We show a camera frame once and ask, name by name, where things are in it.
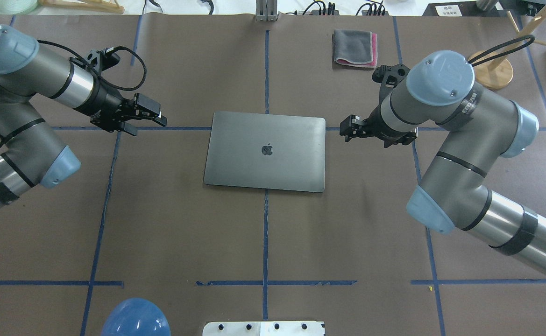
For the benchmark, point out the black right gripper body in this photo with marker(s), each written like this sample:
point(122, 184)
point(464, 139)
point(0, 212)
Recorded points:
point(374, 127)

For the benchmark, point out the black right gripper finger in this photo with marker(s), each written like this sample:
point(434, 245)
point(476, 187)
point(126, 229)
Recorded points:
point(349, 137)
point(352, 126)

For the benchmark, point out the aluminium frame post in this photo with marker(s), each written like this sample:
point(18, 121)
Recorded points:
point(266, 10)

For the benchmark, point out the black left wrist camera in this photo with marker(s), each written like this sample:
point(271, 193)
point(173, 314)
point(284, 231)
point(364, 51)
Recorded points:
point(97, 60)

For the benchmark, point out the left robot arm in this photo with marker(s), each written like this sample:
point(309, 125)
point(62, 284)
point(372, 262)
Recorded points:
point(35, 155)

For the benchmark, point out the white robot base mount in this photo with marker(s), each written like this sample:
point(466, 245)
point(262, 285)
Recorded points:
point(265, 328)

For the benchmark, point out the blue desk lamp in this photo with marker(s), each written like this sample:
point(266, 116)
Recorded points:
point(136, 317)

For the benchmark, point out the wooden dish rack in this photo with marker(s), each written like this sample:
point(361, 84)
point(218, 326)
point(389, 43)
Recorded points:
point(105, 6)

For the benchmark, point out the green glass plate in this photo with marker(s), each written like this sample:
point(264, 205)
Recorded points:
point(17, 7)

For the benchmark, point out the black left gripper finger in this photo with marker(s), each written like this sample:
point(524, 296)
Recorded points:
point(128, 128)
point(146, 108)

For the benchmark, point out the grey and pink cloth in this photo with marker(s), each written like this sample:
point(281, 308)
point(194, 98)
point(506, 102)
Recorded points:
point(355, 48)

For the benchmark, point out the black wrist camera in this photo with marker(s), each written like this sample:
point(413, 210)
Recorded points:
point(390, 76)
point(97, 60)

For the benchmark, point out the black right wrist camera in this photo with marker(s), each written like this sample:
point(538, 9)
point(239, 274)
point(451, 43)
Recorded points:
point(390, 76)

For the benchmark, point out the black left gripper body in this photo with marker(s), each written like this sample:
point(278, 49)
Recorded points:
point(106, 104)

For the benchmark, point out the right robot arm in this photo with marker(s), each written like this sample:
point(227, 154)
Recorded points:
point(482, 127)

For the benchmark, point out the wooden mug tree stand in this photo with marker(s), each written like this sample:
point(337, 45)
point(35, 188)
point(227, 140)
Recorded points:
point(491, 67)

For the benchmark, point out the grey laptop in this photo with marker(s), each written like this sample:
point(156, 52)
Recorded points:
point(267, 151)

